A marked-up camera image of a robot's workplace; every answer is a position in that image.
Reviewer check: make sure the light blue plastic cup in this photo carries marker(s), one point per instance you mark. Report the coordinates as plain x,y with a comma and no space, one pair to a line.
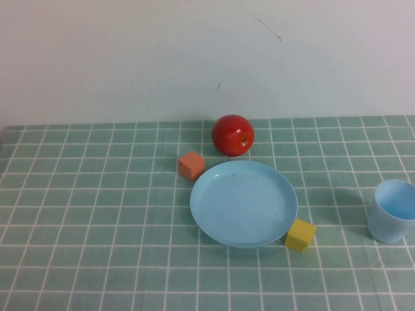
386,226

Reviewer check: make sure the green checkered tablecloth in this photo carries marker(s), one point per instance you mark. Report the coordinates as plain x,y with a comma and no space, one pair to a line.
97,226

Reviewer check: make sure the light blue plastic plate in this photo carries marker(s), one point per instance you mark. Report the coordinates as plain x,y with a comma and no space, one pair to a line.
243,207

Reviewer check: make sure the yellow foam cube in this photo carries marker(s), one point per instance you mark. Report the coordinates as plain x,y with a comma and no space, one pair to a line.
300,234

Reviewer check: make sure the orange foam cube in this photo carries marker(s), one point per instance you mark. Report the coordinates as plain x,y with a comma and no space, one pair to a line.
191,165

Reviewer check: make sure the red apple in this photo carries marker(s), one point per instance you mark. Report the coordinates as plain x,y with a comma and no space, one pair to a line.
231,134

